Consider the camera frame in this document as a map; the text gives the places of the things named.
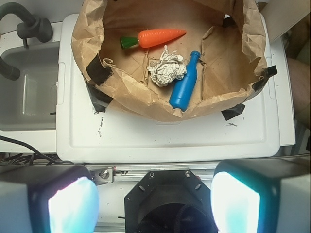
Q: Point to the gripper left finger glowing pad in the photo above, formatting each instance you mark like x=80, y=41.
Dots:
x=48, y=199

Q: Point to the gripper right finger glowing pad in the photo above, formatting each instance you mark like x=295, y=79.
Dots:
x=262, y=196

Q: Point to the white paper ball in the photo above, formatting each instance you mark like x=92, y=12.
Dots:
x=169, y=67

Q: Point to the blue toy bottle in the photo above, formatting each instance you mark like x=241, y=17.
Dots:
x=183, y=88

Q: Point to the brown paper bag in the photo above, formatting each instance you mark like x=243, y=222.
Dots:
x=229, y=34

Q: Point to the grey toy faucet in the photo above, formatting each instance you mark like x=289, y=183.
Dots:
x=32, y=26

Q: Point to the orange toy carrot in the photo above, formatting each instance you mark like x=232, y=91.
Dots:
x=151, y=38

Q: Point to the aluminium rail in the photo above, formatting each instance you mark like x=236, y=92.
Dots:
x=109, y=173

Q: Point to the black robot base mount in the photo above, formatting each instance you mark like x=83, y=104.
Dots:
x=172, y=201

